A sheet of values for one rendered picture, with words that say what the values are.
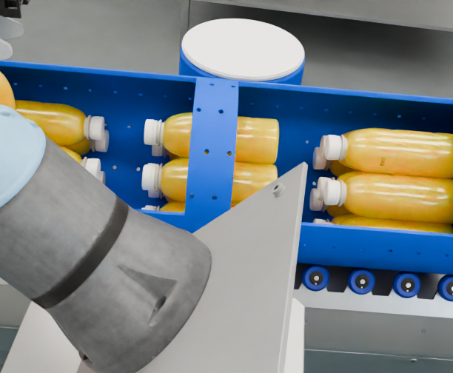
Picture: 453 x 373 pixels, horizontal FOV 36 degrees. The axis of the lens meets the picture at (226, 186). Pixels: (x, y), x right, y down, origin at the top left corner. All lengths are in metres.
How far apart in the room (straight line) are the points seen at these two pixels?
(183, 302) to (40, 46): 3.25
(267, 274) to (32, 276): 0.19
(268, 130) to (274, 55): 0.55
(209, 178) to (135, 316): 0.44
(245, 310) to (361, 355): 0.75
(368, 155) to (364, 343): 0.34
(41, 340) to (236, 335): 0.34
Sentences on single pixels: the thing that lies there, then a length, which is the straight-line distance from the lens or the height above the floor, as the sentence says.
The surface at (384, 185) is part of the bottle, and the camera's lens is 1.09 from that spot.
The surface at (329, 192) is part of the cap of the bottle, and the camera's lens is 1.08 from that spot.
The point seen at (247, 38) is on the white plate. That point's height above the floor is 1.04.
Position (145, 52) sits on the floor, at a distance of 3.73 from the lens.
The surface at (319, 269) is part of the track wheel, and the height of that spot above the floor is 0.98.
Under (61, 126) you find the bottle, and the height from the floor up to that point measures 1.13.
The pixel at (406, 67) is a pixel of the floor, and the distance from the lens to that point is 3.92.
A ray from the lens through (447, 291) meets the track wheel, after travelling 1.21.
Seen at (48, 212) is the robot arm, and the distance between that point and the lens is 0.57.
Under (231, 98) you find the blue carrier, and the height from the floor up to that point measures 1.23.
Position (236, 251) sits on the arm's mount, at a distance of 0.61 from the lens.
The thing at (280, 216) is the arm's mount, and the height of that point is 1.40.
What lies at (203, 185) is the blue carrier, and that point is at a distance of 1.00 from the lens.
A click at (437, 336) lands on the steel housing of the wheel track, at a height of 0.87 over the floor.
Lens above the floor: 1.78
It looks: 39 degrees down
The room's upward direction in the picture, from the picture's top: 6 degrees clockwise
